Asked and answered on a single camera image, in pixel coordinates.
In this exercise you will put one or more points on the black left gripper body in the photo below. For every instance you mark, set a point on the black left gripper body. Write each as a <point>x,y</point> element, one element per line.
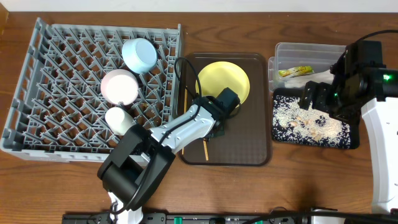
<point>220,132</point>

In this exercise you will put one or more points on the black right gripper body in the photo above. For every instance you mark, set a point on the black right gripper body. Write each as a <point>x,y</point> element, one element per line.
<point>334,101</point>

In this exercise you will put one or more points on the yellow plate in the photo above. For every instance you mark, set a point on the yellow plate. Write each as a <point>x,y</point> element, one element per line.
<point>217,76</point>

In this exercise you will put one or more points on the wooden chopstick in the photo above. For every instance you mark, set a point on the wooden chopstick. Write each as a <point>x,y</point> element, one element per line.
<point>185,109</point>
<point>205,149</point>

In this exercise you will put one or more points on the green snack wrapper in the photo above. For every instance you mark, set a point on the green snack wrapper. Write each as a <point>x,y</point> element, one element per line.
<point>295,71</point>

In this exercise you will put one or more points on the white napkin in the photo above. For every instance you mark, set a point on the white napkin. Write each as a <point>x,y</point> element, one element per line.
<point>300,82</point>

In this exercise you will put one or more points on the light blue bowl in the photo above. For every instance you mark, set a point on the light blue bowl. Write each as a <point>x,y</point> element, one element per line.
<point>139,55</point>

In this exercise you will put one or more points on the small white cup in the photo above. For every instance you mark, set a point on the small white cup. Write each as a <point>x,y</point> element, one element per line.
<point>118,120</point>

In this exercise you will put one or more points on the pink cup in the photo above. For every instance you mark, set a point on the pink cup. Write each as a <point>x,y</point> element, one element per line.
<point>119,86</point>

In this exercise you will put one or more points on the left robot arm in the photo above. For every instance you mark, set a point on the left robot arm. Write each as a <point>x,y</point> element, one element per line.
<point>135,168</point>

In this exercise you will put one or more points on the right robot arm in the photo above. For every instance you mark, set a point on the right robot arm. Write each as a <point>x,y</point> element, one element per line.
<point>380,118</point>

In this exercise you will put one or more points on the clear plastic waste bin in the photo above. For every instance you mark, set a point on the clear plastic waste bin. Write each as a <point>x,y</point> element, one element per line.
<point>289,55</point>

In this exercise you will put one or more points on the black waste tray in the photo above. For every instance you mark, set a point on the black waste tray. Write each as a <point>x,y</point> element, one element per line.
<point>311,143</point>

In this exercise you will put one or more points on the grey dishwasher rack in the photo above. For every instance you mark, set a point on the grey dishwasher rack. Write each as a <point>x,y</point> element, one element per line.
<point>58,112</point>

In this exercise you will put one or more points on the dark brown serving tray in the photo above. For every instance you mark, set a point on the dark brown serving tray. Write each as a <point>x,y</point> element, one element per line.
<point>247,137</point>

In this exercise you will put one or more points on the pile of rice grains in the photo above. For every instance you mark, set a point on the pile of rice grains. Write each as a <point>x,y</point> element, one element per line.
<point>311,124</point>

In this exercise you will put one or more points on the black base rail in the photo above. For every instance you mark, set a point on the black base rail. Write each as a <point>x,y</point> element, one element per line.
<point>278,215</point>

